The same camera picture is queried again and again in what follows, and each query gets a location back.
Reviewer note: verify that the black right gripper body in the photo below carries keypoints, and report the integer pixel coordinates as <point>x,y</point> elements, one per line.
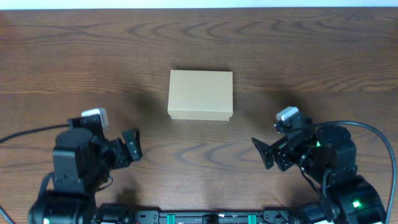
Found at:
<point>286,155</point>

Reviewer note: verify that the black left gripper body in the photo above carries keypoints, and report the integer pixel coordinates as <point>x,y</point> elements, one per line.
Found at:
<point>116,148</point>

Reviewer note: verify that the cardboard box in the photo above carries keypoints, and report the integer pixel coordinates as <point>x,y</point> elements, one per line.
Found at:
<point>200,95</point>

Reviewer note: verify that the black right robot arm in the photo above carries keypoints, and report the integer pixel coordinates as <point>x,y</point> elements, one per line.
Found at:
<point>325,155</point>

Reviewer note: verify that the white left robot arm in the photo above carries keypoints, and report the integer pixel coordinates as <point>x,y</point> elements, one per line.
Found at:
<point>83,160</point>

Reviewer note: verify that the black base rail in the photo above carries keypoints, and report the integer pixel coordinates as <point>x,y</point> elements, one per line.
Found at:
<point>217,217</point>

